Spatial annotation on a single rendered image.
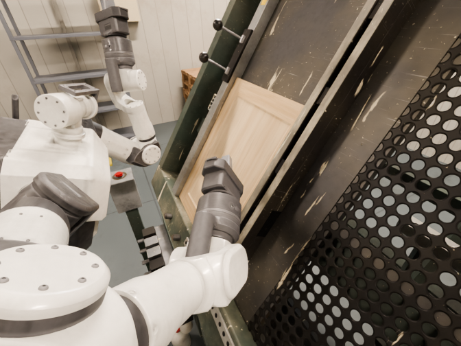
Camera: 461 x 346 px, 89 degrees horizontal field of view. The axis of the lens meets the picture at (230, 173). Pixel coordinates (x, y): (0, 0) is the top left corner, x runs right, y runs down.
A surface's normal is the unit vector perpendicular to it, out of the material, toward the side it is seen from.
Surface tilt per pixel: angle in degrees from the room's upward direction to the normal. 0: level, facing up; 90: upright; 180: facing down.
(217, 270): 38
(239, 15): 90
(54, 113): 79
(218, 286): 56
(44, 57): 90
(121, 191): 90
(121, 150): 90
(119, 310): 50
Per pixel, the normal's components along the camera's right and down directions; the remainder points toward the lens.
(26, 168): 0.54, -0.32
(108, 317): 0.71, -0.69
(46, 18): 0.45, 0.49
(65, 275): 0.29, -0.96
